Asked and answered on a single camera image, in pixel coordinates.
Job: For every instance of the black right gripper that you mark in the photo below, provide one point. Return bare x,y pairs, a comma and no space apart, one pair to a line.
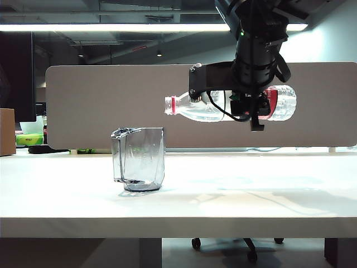
237,107

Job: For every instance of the small cola bottle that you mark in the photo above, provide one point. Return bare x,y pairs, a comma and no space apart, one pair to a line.
45,134

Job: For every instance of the black monitor base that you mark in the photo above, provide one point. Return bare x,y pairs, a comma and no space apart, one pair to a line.
44,150

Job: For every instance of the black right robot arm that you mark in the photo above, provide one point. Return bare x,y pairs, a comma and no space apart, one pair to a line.
263,56

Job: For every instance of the brown cardboard box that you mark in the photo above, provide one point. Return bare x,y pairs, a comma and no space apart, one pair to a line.
7,131

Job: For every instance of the dark table leg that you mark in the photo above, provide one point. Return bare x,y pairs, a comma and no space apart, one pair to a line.
340,251

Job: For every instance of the grey-brown desk partition panel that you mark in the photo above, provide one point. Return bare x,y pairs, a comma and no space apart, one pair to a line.
111,97

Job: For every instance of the clear grey faceted mug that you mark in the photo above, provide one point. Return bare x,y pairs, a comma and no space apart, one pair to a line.
142,159

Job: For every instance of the long linear ceiling light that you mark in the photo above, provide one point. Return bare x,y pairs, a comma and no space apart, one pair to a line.
111,27

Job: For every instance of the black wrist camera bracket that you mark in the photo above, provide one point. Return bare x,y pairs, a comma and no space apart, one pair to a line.
214,76

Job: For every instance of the black office chair base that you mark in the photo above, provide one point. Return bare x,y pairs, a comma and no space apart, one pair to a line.
251,247

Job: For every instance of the green packaging box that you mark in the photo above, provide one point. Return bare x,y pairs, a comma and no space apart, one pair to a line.
29,139

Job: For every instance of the Nongfu Spring mineral water bottle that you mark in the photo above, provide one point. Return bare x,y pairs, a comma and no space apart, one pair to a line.
200,112

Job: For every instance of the dark computer monitor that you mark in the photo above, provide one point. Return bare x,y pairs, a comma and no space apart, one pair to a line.
19,83

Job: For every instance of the green flat package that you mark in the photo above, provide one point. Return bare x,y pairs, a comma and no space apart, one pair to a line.
89,151

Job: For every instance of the grey table leg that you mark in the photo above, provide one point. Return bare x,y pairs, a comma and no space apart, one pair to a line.
150,254

